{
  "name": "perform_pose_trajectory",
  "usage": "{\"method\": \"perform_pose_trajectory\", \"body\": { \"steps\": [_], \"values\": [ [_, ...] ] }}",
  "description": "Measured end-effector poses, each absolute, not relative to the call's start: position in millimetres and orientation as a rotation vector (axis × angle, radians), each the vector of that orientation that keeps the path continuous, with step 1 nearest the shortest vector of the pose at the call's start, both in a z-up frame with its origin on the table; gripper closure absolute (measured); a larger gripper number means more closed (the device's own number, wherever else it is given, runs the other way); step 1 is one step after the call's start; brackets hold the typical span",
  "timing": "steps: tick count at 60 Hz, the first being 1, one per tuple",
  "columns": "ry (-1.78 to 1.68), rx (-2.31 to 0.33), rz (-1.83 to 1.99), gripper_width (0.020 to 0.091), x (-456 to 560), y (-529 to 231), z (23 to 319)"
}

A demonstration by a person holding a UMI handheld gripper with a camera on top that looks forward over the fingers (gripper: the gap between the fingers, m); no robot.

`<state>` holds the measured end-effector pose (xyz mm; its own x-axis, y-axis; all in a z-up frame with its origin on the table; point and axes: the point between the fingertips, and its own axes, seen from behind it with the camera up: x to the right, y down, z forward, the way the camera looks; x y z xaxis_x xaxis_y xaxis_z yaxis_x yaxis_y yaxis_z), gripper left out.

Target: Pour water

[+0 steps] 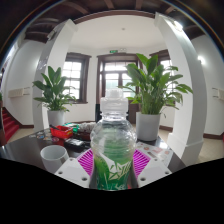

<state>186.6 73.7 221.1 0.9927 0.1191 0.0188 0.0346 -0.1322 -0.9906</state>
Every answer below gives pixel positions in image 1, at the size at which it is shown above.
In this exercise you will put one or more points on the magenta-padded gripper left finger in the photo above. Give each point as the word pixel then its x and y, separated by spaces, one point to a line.
pixel 70 173

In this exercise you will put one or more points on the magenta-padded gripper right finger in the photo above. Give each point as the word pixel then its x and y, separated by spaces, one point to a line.
pixel 154 171

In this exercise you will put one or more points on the clear green-labelled drink bottle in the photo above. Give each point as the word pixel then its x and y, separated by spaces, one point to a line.
pixel 113 146

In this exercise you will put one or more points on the white printed board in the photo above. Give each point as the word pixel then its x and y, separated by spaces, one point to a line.
pixel 159 151

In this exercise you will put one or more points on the white cup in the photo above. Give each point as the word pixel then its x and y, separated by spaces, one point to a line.
pixel 53 156

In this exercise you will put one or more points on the red plastic basket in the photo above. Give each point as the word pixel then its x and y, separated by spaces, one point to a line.
pixel 61 132

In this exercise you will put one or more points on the dark tray with snacks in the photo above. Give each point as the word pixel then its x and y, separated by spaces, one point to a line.
pixel 84 130

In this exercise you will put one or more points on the red carpeted staircase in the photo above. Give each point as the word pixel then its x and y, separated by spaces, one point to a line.
pixel 9 125

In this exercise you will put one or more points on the potted plant in short white pot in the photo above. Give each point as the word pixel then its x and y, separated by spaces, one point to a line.
pixel 55 96

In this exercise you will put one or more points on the potted plant in tall white pot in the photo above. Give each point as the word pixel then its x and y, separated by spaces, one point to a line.
pixel 151 93

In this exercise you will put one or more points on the dark-framed glass door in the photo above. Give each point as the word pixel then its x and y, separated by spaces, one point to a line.
pixel 111 76

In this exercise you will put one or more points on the green exit sign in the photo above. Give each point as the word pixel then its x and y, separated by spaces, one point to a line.
pixel 114 51

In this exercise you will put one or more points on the white wall radiator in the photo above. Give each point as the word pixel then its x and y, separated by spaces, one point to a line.
pixel 18 92
pixel 219 94

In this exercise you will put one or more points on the wall lamp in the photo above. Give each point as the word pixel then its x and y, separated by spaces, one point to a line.
pixel 201 59

